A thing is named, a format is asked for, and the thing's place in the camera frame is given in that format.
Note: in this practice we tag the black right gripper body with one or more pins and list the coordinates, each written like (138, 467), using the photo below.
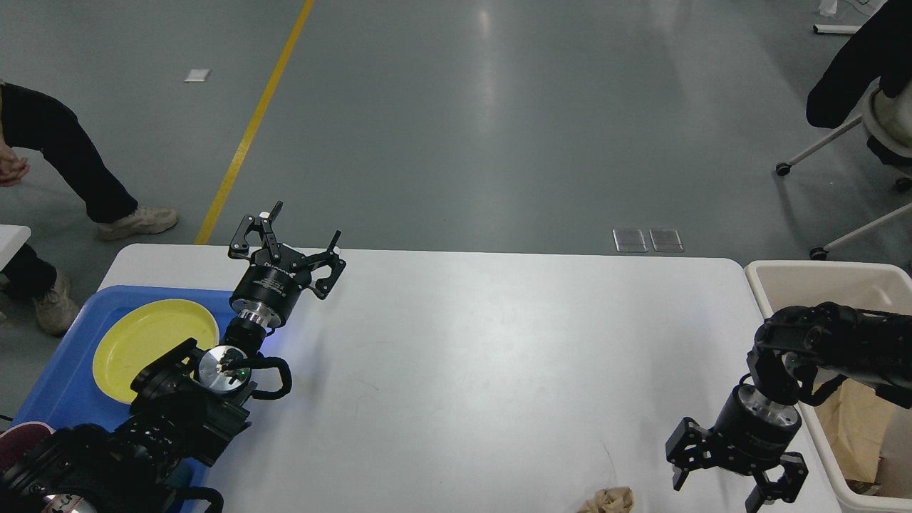
(750, 437)

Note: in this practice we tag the cream plastic bin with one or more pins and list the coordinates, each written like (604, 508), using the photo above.
(876, 287)

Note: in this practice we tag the white side table corner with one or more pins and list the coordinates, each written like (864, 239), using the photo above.
(12, 238)

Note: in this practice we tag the white office chair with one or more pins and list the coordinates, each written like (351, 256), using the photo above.
(886, 121)

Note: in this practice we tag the blue plastic tray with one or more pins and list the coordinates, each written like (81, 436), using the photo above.
(64, 370)

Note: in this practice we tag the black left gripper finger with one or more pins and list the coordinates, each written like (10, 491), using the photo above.
(319, 272)
(269, 248)

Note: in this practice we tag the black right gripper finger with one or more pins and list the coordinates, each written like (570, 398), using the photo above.
(759, 497)
(679, 477)

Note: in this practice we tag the person in black trousers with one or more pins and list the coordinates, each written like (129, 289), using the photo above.
(36, 121)

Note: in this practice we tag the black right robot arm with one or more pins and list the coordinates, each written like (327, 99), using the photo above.
(801, 354)

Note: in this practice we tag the brown paper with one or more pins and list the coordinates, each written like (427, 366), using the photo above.
(613, 499)

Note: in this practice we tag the yellow plate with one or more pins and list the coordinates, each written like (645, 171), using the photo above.
(144, 334)

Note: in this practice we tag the brown paper bag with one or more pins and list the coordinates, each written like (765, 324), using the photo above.
(855, 421)

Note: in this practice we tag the white table leg frame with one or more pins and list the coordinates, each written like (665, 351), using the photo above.
(842, 30)

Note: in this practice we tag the silver floor socket plates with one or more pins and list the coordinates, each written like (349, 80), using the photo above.
(639, 241)

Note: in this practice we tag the pink mug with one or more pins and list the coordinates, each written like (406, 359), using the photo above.
(20, 439)

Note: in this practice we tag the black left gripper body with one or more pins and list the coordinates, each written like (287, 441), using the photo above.
(269, 288)

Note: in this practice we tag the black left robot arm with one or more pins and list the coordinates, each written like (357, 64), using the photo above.
(236, 367)

